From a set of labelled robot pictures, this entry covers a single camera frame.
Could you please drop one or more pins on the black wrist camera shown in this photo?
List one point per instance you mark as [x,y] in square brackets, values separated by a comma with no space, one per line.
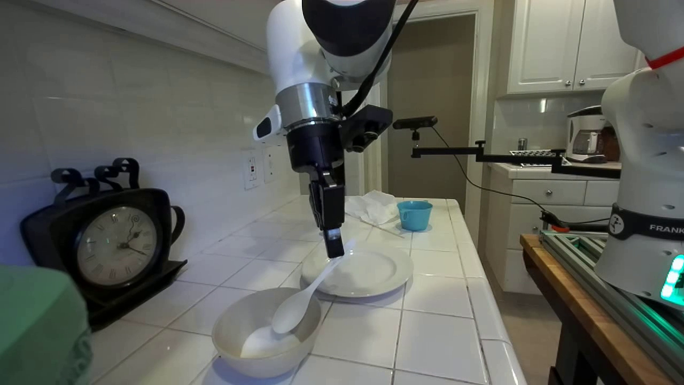
[366,126]

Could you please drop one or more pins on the metal robot mounting rail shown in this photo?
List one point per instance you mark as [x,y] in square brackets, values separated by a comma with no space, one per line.
[611,284]

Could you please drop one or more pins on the white light switch plate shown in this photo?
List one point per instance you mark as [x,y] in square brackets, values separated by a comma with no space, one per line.
[267,167]

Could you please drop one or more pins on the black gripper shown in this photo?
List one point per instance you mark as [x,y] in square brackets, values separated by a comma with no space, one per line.
[312,150]

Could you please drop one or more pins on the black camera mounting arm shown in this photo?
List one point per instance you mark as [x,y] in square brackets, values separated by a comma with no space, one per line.
[499,154]

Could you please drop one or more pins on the white wall outlet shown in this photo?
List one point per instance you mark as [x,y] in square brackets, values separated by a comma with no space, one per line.
[251,172]

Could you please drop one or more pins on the white spoon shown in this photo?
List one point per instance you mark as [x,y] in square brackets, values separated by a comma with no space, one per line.
[290,311]

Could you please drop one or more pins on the white powder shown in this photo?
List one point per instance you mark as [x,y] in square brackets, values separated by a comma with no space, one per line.
[258,344]

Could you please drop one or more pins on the white cabinet above counter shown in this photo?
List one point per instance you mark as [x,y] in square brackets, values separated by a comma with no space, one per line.
[177,28]

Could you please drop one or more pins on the teal measuring cup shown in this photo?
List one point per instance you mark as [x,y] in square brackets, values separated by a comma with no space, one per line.
[415,217]

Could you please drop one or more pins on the green topped container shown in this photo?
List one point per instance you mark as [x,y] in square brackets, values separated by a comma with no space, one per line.
[35,328]

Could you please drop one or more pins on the wooden table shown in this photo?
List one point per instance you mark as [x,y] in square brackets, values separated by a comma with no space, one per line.
[591,313]

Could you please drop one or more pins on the black table clock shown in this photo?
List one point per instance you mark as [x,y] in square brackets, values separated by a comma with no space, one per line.
[117,247]

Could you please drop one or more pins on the white panelled wall cabinets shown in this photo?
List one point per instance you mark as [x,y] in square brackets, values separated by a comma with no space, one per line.
[569,42]

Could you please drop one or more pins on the black stereo camera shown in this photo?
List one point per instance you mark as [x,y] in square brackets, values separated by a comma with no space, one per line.
[418,122]

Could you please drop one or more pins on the grey bowl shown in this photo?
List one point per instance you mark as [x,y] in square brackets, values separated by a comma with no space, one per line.
[236,343]

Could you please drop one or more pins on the crumpled white paper towel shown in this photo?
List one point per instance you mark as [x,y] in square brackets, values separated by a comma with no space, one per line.
[374,208]

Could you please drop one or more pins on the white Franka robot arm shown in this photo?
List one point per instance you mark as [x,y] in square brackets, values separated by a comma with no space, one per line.
[299,55]

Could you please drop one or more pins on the white drawer base cabinet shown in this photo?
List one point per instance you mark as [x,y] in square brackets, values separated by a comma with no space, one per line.
[548,215]

